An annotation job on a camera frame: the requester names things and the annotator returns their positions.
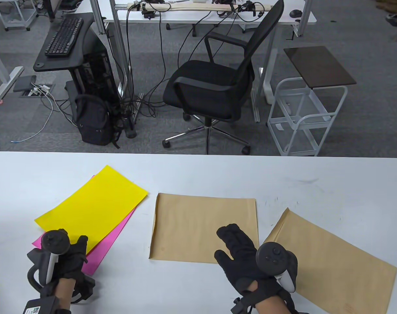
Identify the pink paper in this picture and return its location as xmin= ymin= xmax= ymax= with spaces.
xmin=32 ymin=175 xmax=137 ymax=276

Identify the person's left forearm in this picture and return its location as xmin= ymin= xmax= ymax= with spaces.
xmin=53 ymin=278 xmax=73 ymax=309

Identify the black office chair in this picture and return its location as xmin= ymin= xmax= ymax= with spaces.
xmin=162 ymin=0 xmax=285 ymax=155

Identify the black cable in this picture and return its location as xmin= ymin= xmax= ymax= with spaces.
xmin=177 ymin=11 xmax=240 ymax=71
xmin=124 ymin=6 xmax=136 ymax=110
xmin=142 ymin=11 xmax=168 ymax=118

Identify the person's right hand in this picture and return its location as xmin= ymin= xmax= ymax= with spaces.
xmin=214 ymin=224 xmax=281 ymax=295

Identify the person's right forearm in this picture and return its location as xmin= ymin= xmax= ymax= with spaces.
xmin=256 ymin=293 xmax=294 ymax=314

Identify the yellow paper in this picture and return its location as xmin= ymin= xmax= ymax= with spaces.
xmin=34 ymin=165 xmax=149 ymax=255

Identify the white office desk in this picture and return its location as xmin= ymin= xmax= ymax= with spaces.
xmin=102 ymin=0 xmax=317 ymax=123

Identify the black computer tower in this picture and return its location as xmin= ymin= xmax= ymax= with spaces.
xmin=81 ymin=30 xmax=121 ymax=108

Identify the person's left hand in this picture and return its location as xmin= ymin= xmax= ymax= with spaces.
xmin=54 ymin=235 xmax=88 ymax=281

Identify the floor socket box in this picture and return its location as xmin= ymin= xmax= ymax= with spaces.
xmin=19 ymin=83 xmax=55 ymax=98

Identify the white cart with brown top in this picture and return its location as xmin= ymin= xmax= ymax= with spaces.
xmin=267 ymin=46 xmax=357 ymax=157

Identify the black side desk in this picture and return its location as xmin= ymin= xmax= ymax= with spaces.
xmin=33 ymin=12 xmax=97 ymax=98

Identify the brown A4 envelope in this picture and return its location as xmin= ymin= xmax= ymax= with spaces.
xmin=263 ymin=208 xmax=397 ymax=314
xmin=149 ymin=193 xmax=260 ymax=264

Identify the black clamp device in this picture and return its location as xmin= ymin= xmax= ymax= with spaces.
xmin=140 ymin=3 xmax=157 ymax=19

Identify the aluminium frame post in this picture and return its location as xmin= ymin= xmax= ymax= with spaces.
xmin=90 ymin=0 xmax=106 ymax=35
xmin=296 ymin=0 xmax=313 ymax=36
xmin=109 ymin=0 xmax=133 ymax=97

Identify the black keyboard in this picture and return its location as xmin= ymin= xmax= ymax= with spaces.
xmin=44 ymin=17 xmax=84 ymax=58

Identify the white floor cable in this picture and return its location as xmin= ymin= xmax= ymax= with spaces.
xmin=10 ymin=95 xmax=55 ymax=144

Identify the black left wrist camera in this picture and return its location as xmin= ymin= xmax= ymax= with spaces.
xmin=24 ymin=296 xmax=71 ymax=314

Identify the white metal trolley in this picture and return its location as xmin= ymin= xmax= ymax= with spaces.
xmin=0 ymin=0 xmax=39 ymax=32

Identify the white desk leg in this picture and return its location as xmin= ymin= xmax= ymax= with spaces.
xmin=0 ymin=43 xmax=24 ymax=104

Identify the black backpack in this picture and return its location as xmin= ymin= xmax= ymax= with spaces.
xmin=74 ymin=94 xmax=120 ymax=149

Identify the dark grey floor plate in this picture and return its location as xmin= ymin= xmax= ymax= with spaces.
xmin=13 ymin=75 xmax=37 ymax=93

